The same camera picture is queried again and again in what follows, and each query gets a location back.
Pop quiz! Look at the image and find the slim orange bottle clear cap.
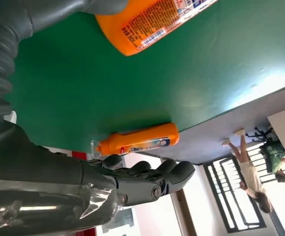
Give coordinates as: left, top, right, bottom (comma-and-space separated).
91, 122, 180, 157

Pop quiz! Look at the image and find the green table mat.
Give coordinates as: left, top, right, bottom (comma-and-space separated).
6, 0, 285, 164

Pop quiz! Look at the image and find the black barred window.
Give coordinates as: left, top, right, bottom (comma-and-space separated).
204, 143, 285, 234

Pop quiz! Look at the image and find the person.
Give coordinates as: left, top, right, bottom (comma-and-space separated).
222, 128, 273, 214
259, 137, 285, 184

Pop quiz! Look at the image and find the black office chair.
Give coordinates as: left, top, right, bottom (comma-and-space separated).
246, 126, 274, 144

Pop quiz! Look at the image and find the wooden door frame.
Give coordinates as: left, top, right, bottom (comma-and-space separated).
170, 189, 191, 236

